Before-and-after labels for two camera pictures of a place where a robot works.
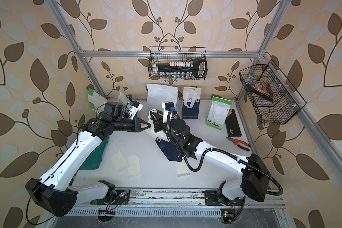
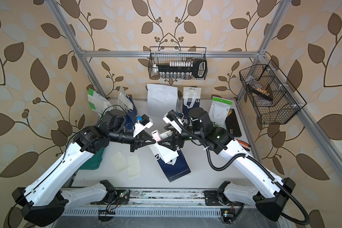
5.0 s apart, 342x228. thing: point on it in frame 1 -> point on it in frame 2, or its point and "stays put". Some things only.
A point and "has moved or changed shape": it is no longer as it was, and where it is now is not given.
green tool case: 94,159 stays put
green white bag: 218,111 stays put
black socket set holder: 196,68 stays put
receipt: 134,169 stays put
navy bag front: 171,152 has moved or changed shape
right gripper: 159,124 -> 172,139
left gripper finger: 142,121 -> 145,138
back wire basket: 183,63 stays put
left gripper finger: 148,126 -> 137,144
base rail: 174,202 stays put
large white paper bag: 158,93 stays put
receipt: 160,134 -> 168,156
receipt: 119,161 stays put
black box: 232,125 stays put
